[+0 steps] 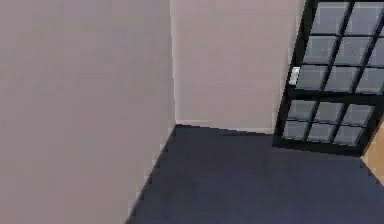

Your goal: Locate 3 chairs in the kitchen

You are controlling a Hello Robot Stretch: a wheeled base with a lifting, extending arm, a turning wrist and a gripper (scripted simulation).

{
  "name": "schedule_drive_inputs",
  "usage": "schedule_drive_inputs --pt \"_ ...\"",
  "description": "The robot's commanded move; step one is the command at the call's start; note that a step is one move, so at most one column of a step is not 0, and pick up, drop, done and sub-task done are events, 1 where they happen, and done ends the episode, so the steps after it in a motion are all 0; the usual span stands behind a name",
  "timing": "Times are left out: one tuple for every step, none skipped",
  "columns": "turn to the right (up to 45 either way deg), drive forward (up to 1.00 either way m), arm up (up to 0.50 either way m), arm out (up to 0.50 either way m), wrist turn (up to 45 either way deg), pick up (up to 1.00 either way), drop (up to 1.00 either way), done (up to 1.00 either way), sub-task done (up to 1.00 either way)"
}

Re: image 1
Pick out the white door handle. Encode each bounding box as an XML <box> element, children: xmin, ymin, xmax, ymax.
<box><xmin>288</xmin><ymin>66</ymin><xmax>301</xmax><ymax>86</ymax></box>

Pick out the black glass-paned room door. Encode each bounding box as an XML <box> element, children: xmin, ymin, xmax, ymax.
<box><xmin>271</xmin><ymin>0</ymin><xmax>384</xmax><ymax>158</ymax></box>

